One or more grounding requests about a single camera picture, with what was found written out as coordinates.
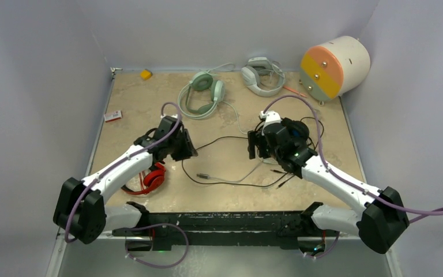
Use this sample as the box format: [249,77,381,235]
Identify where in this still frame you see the red headphones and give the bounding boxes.
[121,162,166,196]

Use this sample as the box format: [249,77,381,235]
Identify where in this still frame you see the black blue headphones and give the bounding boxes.
[281,118,310,141]

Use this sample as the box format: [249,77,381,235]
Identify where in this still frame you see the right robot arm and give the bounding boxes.
[247,118,410,254]

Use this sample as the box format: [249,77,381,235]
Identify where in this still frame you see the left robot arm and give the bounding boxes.
[52,115,197,244]

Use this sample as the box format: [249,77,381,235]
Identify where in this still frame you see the white grey headphones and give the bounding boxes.
[241,57,286,98]

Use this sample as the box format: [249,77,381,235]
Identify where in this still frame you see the mint green headphones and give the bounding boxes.
[177,71,226,120]

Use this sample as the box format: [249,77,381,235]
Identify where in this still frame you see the orange pen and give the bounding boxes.
[283,85,307,98]

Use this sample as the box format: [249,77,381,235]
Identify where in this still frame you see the red white small card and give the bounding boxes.
[103,110,123,122]

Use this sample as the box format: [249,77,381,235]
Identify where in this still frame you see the yellow small block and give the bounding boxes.
[139,69,153,80]

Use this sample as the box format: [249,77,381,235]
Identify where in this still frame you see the round pastel drawer cabinet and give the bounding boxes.
[299,36,371,102]

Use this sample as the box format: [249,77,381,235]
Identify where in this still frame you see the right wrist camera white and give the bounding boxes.
[259,110,281,131]

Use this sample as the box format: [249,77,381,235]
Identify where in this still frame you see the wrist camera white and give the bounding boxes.
[161,114,179,119]
[259,110,281,131]

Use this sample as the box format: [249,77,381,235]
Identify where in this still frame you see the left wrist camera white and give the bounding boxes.
[161,114,179,119]

